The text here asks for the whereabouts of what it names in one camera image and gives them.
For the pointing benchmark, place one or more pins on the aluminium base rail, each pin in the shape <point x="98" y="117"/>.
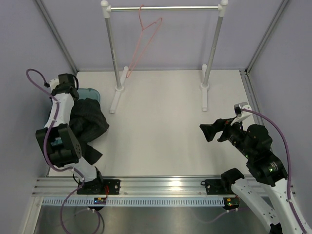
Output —
<point x="130" y="186"/>

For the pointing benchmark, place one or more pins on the teal plastic tray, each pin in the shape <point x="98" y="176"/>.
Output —
<point x="91" y="93"/>

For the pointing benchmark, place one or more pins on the right aluminium frame post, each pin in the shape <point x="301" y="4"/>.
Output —
<point x="267" y="35"/>

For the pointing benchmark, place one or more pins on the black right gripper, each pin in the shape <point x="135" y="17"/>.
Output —
<point x="209" y="130"/>

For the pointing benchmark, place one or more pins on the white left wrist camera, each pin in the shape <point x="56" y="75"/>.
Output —
<point x="52" y="84"/>

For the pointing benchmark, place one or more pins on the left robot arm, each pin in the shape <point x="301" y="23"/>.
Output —
<point x="59" y="145"/>

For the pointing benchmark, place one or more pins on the pink wire hanger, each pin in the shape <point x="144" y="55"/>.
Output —
<point x="147" y="34"/>

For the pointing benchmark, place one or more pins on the left aluminium frame post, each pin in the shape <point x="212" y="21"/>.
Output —
<point x="55" y="34"/>

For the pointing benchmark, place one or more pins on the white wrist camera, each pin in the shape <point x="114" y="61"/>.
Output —
<point x="241" y="115"/>
<point x="52" y="84"/>

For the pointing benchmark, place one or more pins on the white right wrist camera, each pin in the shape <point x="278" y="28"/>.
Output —
<point x="241" y="115"/>

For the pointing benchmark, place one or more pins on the white slotted cable duct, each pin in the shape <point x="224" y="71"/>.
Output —
<point x="136" y="202"/>

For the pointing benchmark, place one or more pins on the aluminium frame post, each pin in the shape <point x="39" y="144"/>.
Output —
<point x="267" y="35"/>
<point x="55" y="34"/>

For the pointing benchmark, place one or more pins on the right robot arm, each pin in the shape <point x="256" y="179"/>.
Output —
<point x="282" y="215"/>

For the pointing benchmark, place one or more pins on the black pinstriped shirt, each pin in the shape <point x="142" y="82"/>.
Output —
<point x="88" y="123"/>

